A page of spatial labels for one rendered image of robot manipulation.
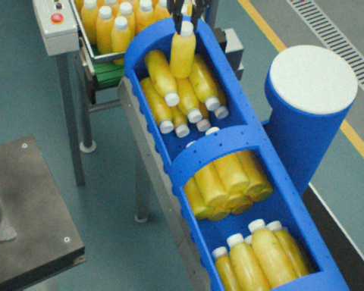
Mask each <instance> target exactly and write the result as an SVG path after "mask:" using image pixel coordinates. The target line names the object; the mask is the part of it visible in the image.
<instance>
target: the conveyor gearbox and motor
mask: <svg viewBox="0 0 364 291"><path fill-rule="evenodd" d="M224 31H225V32H226V37H227V38H226V39H227V48H226V51H225V53H224V56H225V57H226V59H227V61H228V63H229V64H230V66H231V68H232V71H233V72H234V73H235V76H236V78H237V80H241V78H242V76H243V69H244V68H243V65H242V64H241V63H240V61H241V58H242V56H243V50H244V47H243V46H242V44H241V42H240V40H239V39H238V37H237V34H236V33H235V30H234V29H226V30H224Z"/></svg>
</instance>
